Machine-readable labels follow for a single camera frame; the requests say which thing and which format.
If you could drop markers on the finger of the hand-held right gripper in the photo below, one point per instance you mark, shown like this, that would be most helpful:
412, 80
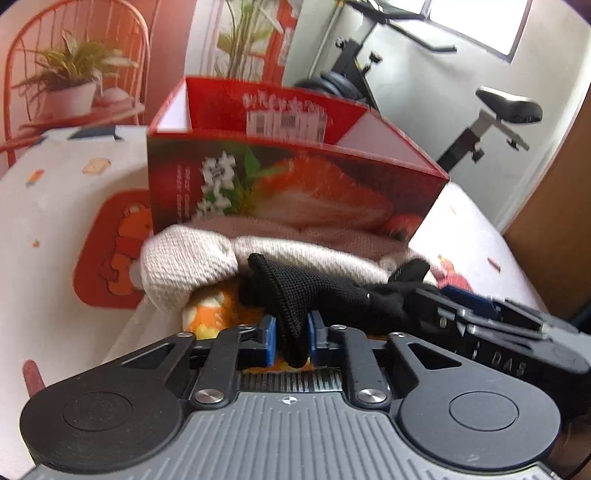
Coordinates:
471, 300
443, 316

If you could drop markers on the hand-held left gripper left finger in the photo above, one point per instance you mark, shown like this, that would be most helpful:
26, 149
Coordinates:
268, 341

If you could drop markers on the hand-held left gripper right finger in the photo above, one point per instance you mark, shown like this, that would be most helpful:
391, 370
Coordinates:
316, 339

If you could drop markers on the black sock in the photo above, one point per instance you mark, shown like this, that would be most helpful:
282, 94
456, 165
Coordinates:
286, 295

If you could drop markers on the red strawberry print box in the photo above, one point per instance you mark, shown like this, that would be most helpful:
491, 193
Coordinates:
323, 194

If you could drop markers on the orange yellow plush toy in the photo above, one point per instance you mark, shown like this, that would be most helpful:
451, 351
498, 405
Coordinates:
207, 316

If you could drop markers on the beige knitted cloth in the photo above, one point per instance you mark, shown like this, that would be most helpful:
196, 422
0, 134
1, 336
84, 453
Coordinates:
184, 263

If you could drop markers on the brown wooden board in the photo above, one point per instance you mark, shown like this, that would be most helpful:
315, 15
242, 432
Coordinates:
554, 221

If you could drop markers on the printed white bed sheet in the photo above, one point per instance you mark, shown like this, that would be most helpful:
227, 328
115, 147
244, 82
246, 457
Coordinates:
55, 207

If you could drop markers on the exercise bike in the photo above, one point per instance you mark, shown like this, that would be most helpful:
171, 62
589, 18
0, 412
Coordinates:
351, 60

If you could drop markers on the window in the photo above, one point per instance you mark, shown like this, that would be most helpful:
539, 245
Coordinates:
475, 18

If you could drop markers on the wall poster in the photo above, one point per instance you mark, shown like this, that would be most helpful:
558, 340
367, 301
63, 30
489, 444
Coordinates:
92, 50

